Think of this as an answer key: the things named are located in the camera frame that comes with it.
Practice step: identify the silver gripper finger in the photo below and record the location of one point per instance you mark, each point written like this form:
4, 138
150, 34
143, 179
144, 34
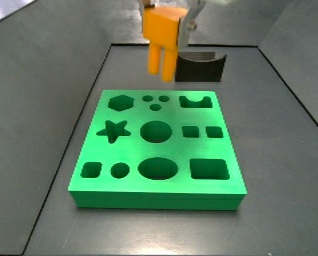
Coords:
144, 4
187, 23

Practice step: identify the orange three prong block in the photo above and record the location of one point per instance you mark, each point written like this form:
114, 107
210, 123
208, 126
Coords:
160, 30

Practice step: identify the green foam shape board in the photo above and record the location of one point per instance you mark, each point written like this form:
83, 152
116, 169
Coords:
158, 153

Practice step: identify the black curved bracket stand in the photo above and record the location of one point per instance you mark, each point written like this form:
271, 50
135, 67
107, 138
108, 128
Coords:
199, 67

